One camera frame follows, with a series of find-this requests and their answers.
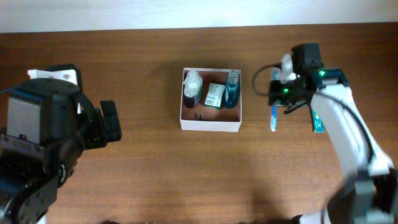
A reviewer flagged blue white toothbrush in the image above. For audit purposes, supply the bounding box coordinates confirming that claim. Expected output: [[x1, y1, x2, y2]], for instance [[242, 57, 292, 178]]
[[270, 68, 280, 132]]

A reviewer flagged green red toothpaste tube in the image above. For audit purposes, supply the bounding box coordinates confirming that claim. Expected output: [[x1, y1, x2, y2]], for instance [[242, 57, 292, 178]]
[[311, 109, 325, 133]]

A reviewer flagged teal mouthwash bottle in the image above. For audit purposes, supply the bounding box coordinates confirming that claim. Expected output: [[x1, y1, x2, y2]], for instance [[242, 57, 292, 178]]
[[224, 70, 240, 109]]

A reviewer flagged green white soap box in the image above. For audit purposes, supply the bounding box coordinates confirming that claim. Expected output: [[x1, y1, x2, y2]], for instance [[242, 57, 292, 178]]
[[204, 83, 225, 110]]

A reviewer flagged clear bottle dark purple liquid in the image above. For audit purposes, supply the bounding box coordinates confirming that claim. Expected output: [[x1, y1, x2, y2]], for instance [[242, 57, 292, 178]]
[[183, 70, 203, 108]]

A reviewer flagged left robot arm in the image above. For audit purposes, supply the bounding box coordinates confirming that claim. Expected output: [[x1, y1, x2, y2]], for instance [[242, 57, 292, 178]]
[[1, 64, 122, 223]]

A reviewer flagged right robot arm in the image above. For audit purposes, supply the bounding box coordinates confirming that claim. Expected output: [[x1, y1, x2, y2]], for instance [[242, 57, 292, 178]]
[[269, 43, 397, 223]]

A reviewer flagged white square cardboard box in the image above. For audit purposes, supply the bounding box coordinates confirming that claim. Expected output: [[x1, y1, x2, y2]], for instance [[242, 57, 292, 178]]
[[179, 68, 243, 132]]

